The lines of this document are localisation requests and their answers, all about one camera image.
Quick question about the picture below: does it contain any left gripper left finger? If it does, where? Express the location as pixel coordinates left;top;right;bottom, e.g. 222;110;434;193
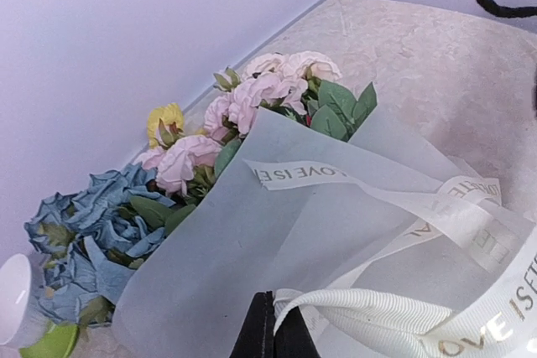
230;291;275;358

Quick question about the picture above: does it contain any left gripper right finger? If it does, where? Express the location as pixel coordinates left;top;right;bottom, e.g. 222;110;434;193
274;308;321;358

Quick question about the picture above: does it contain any blue hydrangea fake flower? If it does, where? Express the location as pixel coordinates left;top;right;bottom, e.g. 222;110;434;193
24;164;195;327

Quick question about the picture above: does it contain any cream ribbon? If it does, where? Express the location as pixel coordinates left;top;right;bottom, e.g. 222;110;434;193
250;161;536;357

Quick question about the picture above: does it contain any green plate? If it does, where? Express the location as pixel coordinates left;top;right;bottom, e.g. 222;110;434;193
18;324;80;358

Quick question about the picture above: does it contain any white bowl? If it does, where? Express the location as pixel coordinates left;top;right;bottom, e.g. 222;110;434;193
1;254;32;348

